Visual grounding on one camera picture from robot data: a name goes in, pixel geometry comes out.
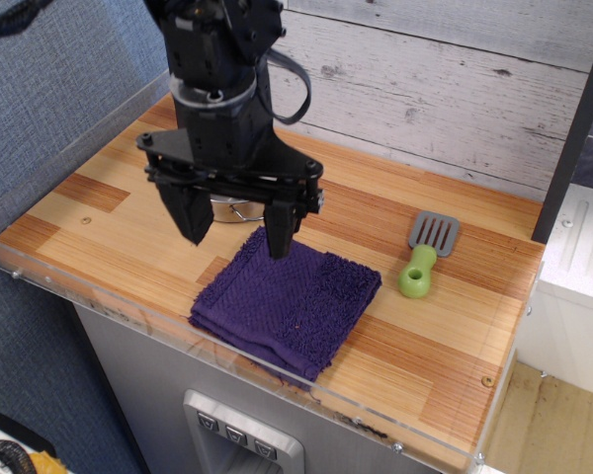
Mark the yellow tape object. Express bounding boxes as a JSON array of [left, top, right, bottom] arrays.
[[30, 451, 70, 474]]

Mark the grey toy fridge cabinet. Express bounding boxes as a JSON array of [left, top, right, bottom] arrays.
[[76, 306, 430, 473]]

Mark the black braided cable bundle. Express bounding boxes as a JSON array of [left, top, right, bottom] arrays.
[[0, 438, 36, 474]]

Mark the purple cloth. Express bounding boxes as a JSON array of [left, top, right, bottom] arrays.
[[189, 227, 381, 382]]

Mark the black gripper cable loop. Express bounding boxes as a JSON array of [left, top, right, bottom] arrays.
[[266, 47, 312, 125]]

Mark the silver dispenser button panel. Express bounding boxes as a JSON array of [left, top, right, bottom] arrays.
[[183, 389, 305, 473]]

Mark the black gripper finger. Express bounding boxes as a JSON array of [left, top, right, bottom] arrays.
[[157, 185, 212, 245], [264, 199, 302, 260]]

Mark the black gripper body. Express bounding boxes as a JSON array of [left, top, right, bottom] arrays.
[[136, 99, 324, 217]]

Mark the white ridged side counter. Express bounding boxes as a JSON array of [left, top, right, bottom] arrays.
[[542, 184, 593, 297]]

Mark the dark right upright post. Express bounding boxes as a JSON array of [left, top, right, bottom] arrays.
[[530, 0, 593, 245]]

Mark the clear acrylic guard rail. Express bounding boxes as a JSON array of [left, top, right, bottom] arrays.
[[0, 78, 543, 473]]

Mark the grey spatula green handle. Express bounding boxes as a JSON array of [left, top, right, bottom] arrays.
[[397, 210, 460, 299]]

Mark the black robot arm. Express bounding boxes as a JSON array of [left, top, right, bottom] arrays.
[[136, 1, 324, 260]]

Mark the small steel pot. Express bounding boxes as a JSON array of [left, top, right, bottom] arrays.
[[211, 195, 264, 223]]

